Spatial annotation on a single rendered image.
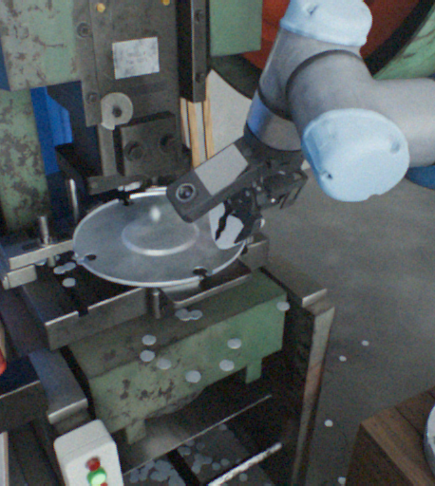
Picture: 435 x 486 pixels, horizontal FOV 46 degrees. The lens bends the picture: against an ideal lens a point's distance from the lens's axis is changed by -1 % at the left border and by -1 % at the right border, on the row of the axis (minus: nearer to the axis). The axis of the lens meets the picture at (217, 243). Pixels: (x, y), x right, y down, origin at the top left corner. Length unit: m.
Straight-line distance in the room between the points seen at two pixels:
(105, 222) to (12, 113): 0.27
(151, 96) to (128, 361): 0.42
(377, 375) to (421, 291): 0.51
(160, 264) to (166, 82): 0.28
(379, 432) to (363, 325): 0.81
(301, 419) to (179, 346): 0.40
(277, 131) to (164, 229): 0.41
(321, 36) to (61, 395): 0.61
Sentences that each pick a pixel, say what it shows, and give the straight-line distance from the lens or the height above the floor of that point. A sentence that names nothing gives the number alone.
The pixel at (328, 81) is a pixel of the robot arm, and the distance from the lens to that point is 0.44.
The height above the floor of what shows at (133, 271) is 0.78.
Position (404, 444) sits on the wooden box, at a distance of 1.17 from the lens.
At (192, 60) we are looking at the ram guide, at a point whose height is 1.06.
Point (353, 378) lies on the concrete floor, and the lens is 1.75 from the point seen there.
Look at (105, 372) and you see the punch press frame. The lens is 0.85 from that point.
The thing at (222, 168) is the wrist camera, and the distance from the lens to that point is 0.58.
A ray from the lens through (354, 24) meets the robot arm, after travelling 0.48.
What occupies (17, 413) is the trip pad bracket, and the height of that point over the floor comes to 0.66.
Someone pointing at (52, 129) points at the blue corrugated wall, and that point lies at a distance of 2.09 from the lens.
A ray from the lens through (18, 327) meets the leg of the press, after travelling 1.00.
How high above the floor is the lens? 1.26
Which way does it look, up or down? 33 degrees down
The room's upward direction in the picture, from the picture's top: straight up
